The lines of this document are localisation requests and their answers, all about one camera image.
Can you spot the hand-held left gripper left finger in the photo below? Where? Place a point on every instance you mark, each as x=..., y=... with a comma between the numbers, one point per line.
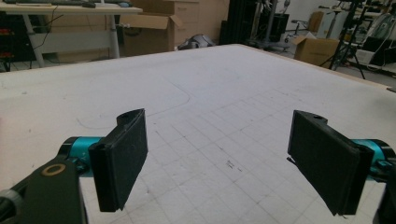
x=120, y=161

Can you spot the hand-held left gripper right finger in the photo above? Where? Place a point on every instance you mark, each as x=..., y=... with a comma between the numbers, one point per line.
x=327, y=161

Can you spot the small open cardboard box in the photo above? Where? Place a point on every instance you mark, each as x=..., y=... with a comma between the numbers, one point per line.
x=314, y=51

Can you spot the black tripod stand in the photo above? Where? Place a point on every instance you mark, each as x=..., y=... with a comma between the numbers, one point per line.
x=345, y=37

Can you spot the large open cardboard box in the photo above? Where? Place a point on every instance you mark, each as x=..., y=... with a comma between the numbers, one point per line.
x=146, y=37

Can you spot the white gridded mat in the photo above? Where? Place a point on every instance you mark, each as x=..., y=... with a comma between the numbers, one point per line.
x=218, y=77

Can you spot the grey rounded device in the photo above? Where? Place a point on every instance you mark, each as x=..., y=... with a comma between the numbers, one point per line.
x=197, y=42

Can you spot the black rolling stand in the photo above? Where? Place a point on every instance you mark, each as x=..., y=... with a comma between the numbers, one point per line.
x=274, y=28

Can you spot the white-legged desk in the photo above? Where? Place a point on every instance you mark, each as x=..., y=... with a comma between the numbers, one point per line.
x=62, y=8

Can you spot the cardboard boxes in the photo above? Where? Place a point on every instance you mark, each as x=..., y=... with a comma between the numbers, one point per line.
x=199, y=18

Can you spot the black curtain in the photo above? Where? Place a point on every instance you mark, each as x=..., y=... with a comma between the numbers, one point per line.
x=238, y=21

